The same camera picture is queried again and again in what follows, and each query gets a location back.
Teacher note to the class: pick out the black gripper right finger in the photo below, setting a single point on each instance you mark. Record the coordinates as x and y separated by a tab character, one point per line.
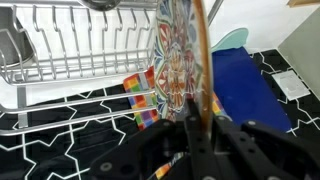
238	156

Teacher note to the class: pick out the colourful floral plate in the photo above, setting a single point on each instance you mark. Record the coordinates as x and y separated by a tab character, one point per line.
182	61

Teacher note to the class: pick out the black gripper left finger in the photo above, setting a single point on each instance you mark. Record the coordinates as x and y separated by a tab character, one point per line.
200	150

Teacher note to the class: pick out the teal cutting board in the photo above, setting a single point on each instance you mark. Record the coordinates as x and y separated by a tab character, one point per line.
232	40

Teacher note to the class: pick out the multicolour checkered cutting board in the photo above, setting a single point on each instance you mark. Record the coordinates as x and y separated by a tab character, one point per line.
145	81

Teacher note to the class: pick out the metal dish rack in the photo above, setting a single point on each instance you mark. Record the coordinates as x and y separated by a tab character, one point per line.
66	60

